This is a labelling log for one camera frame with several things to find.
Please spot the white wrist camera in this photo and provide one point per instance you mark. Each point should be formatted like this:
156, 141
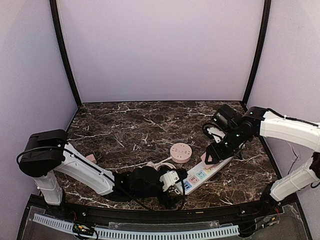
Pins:
212, 132
169, 179

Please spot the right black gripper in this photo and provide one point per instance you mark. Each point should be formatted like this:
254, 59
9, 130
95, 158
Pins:
220, 149

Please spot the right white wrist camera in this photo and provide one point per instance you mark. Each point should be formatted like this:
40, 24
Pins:
212, 132

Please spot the black frame post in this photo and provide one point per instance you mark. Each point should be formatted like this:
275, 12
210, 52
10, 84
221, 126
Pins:
258, 51
63, 51

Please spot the white multicolour power strip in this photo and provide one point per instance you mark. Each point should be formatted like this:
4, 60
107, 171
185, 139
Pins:
199, 174

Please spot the white slotted cable duct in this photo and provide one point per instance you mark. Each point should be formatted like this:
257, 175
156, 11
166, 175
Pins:
115, 234

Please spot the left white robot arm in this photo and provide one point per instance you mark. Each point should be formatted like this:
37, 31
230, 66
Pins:
49, 152

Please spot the black front rail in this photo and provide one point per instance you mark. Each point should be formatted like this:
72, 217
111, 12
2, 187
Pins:
237, 214

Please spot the pink cube socket adapter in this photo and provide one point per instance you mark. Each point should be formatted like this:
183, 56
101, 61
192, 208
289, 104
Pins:
209, 164

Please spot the small pink plug adapter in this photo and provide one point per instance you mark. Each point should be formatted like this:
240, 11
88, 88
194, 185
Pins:
91, 158

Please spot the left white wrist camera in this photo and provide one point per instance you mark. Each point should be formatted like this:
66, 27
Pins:
169, 179

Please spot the pink round power socket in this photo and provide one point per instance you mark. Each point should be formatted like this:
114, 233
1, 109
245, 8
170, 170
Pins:
180, 153

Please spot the right black frame post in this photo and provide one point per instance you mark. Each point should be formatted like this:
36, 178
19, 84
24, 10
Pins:
258, 51

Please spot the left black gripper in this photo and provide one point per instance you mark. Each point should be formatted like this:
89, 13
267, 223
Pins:
164, 194

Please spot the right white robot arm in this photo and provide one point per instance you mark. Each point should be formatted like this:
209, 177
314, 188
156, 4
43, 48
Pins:
265, 122

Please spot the left black frame post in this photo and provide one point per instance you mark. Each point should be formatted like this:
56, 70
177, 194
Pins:
63, 51

